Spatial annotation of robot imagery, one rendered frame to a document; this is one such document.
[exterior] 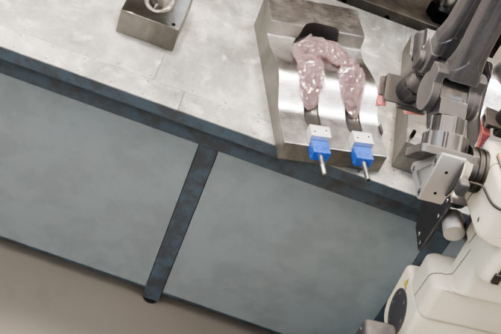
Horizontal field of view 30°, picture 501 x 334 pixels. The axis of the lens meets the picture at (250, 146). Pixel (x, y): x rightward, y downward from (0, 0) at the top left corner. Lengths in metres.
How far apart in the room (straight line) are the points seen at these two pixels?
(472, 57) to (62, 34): 1.03
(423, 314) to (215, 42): 0.90
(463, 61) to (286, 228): 0.88
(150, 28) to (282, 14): 0.35
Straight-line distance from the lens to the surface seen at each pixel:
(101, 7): 2.44
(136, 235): 2.62
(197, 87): 2.28
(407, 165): 2.31
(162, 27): 2.33
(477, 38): 1.76
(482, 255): 1.86
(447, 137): 1.76
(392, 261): 2.52
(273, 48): 2.37
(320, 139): 2.17
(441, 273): 2.00
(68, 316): 2.75
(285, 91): 2.25
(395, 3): 2.92
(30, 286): 2.79
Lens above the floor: 2.25
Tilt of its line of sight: 42 degrees down
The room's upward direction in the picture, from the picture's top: 23 degrees clockwise
